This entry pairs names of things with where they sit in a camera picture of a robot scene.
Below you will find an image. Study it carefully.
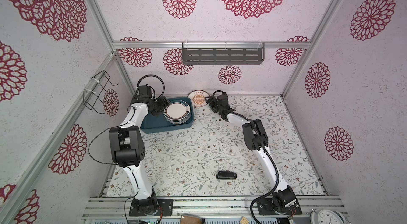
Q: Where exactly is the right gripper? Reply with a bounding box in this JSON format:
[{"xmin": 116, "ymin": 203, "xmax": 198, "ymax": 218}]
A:
[{"xmin": 205, "ymin": 95, "xmax": 222, "ymax": 114}]

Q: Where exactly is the green rim plate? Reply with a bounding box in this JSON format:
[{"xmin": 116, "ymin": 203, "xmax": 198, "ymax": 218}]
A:
[{"xmin": 163, "ymin": 100, "xmax": 192, "ymax": 124}]

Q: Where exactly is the orange sunburst plate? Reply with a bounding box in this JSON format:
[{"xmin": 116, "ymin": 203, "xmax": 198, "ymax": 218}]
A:
[{"xmin": 188, "ymin": 90, "xmax": 209, "ymax": 107}]

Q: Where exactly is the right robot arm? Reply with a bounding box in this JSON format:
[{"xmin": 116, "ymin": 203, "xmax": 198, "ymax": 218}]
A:
[{"xmin": 205, "ymin": 90, "xmax": 297, "ymax": 213}]

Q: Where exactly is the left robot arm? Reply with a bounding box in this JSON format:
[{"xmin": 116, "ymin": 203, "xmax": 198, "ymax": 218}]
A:
[{"xmin": 109, "ymin": 85, "xmax": 169, "ymax": 200}]

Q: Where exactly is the teal plastic bin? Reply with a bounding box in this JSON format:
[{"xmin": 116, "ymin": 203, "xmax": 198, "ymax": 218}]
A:
[{"xmin": 140, "ymin": 97, "xmax": 194, "ymax": 134}]

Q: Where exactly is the black small device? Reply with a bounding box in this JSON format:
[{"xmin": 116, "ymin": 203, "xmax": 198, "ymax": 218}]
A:
[{"xmin": 216, "ymin": 171, "xmax": 237, "ymax": 180}]

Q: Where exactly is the brown box front edge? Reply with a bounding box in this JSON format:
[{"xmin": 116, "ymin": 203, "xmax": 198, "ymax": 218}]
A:
[{"xmin": 180, "ymin": 214, "xmax": 205, "ymax": 224}]

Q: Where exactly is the white analog clock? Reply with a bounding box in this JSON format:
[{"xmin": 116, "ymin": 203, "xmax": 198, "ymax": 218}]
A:
[{"xmin": 310, "ymin": 209, "xmax": 347, "ymax": 224}]

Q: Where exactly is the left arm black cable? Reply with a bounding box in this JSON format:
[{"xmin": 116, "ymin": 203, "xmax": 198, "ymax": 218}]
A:
[{"xmin": 88, "ymin": 74, "xmax": 166, "ymax": 224}]

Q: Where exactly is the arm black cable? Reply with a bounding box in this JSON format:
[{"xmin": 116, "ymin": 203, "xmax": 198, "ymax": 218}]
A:
[
  {"xmin": 88, "ymin": 74, "xmax": 166, "ymax": 224},
  {"xmin": 212, "ymin": 89, "xmax": 280, "ymax": 224}
]

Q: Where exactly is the grey wall shelf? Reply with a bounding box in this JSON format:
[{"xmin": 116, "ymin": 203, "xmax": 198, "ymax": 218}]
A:
[{"xmin": 181, "ymin": 43, "xmax": 265, "ymax": 65}]

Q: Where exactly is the black wire wall rack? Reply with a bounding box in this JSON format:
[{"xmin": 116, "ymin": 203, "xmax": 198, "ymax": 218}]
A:
[{"xmin": 82, "ymin": 70, "xmax": 118, "ymax": 115}]

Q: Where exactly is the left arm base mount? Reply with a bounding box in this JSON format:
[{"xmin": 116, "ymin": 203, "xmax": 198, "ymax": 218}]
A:
[{"xmin": 129, "ymin": 198, "xmax": 174, "ymax": 217}]

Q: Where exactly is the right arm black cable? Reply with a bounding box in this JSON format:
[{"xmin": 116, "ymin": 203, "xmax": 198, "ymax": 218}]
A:
[{"xmin": 212, "ymin": 89, "xmax": 280, "ymax": 224}]

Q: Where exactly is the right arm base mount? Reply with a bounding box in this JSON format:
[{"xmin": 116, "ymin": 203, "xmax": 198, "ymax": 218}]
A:
[{"xmin": 257, "ymin": 198, "xmax": 303, "ymax": 216}]

